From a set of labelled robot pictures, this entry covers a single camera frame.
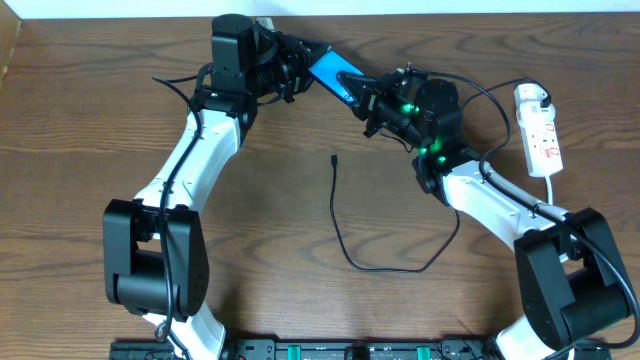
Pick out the blue Galaxy smartphone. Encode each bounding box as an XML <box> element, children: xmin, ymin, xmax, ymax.
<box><xmin>309</xmin><ymin>51</ymin><xmax>364</xmax><ymax>106</ymax></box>

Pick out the black USB charger cable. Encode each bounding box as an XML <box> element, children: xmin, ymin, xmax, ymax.
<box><xmin>328</xmin><ymin>77</ymin><xmax>553</xmax><ymax>274</ymax></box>

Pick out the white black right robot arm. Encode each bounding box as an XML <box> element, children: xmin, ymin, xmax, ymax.
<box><xmin>324</xmin><ymin>68</ymin><xmax>639</xmax><ymax>359</ymax></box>

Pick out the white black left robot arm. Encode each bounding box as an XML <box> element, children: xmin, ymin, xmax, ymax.
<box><xmin>103</xmin><ymin>14</ymin><xmax>330</xmax><ymax>359</ymax></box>

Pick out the white power strip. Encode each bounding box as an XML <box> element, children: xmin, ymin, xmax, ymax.
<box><xmin>514</xmin><ymin>83</ymin><xmax>563</xmax><ymax>178</ymax></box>

